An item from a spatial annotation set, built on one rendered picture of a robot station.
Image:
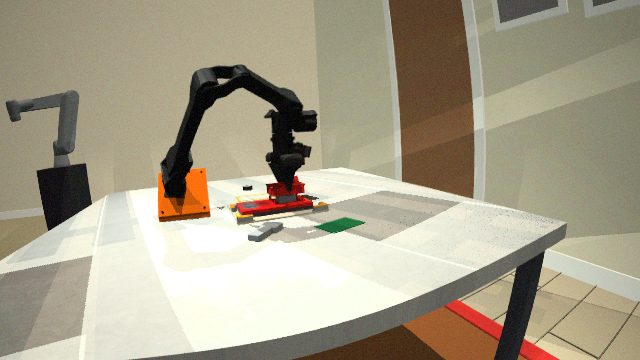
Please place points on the green flat rectangular mat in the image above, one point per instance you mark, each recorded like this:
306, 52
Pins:
339, 225

